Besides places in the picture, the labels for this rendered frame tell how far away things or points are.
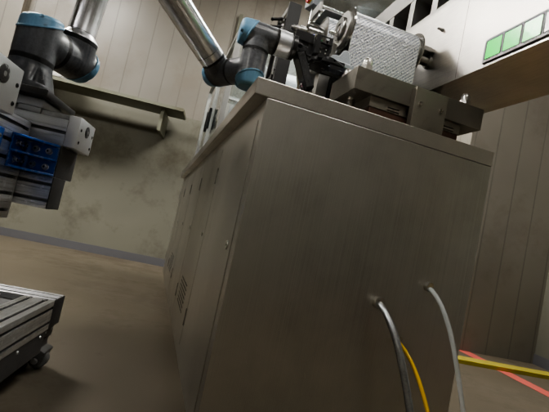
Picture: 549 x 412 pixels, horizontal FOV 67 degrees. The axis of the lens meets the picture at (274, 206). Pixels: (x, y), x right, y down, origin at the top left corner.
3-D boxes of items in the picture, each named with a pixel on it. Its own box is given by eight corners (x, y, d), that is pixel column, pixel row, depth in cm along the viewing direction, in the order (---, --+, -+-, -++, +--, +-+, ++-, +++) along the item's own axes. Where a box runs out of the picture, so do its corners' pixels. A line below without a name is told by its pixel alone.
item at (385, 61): (339, 94, 125) (350, 36, 127) (404, 116, 132) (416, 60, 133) (340, 93, 125) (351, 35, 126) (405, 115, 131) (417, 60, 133)
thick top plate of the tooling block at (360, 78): (328, 103, 120) (332, 82, 120) (442, 140, 131) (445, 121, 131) (354, 87, 104) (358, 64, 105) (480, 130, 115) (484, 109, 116)
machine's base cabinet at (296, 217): (158, 284, 327) (183, 178, 333) (237, 297, 345) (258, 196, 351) (176, 494, 85) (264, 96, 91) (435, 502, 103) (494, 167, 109)
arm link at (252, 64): (238, 95, 125) (247, 60, 125) (265, 92, 117) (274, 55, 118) (220, 84, 119) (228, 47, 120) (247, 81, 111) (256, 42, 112)
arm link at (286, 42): (277, 49, 116) (270, 60, 123) (292, 55, 117) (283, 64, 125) (283, 24, 116) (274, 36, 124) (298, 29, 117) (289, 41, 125)
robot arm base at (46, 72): (-19, 76, 112) (-9, 41, 112) (9, 93, 126) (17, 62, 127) (40, 90, 114) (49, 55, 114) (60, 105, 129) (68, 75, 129)
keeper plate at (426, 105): (404, 127, 108) (412, 87, 109) (436, 138, 111) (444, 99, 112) (410, 126, 106) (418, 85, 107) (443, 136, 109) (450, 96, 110)
